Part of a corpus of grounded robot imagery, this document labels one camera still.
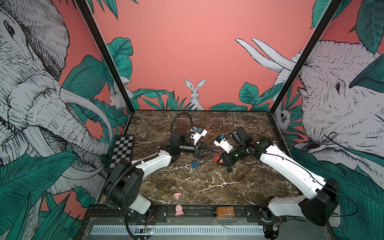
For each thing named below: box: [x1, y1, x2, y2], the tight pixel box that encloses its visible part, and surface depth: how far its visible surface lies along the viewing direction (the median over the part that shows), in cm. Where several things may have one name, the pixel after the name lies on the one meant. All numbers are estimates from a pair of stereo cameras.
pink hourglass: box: [173, 192, 184, 216], surface depth 77 cm
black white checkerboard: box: [109, 135, 134, 169], surface depth 97 cm
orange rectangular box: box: [216, 206, 235, 217], surface depth 73 cm
